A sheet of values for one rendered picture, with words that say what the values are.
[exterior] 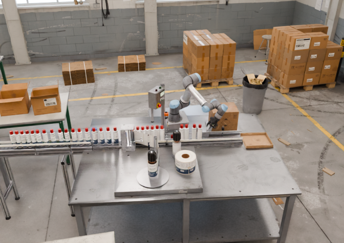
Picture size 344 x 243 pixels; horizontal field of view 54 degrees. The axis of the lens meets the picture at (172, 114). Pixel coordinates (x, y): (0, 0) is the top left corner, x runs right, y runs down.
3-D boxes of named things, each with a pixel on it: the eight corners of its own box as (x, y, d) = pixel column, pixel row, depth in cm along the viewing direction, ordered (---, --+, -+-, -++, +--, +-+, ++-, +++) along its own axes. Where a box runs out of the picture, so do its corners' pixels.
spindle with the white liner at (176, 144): (172, 158, 344) (172, 134, 329) (172, 153, 352) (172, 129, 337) (181, 158, 344) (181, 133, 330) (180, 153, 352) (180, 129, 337)
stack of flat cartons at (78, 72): (64, 86, 712) (61, 71, 696) (64, 76, 757) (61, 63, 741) (95, 82, 727) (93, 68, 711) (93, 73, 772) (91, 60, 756)
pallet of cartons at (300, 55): (282, 94, 672) (292, 38, 616) (262, 78, 744) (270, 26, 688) (335, 88, 696) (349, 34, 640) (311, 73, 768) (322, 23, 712)
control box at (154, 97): (148, 107, 355) (147, 91, 345) (157, 101, 367) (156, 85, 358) (156, 110, 350) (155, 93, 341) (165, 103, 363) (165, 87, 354)
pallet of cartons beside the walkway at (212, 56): (233, 84, 715) (237, 43, 671) (196, 88, 699) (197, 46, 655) (215, 64, 817) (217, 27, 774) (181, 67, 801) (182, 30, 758)
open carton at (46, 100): (31, 119, 434) (25, 93, 416) (34, 102, 476) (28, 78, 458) (63, 115, 443) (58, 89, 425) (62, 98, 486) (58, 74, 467)
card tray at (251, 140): (245, 148, 368) (246, 145, 366) (240, 135, 390) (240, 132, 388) (273, 147, 369) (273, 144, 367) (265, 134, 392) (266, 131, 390)
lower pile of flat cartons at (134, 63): (117, 72, 777) (117, 63, 767) (117, 64, 824) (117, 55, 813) (146, 70, 785) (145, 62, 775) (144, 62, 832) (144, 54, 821)
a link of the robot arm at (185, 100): (174, 105, 409) (187, 73, 368) (183, 101, 417) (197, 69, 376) (179, 111, 404) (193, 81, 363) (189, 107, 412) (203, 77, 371)
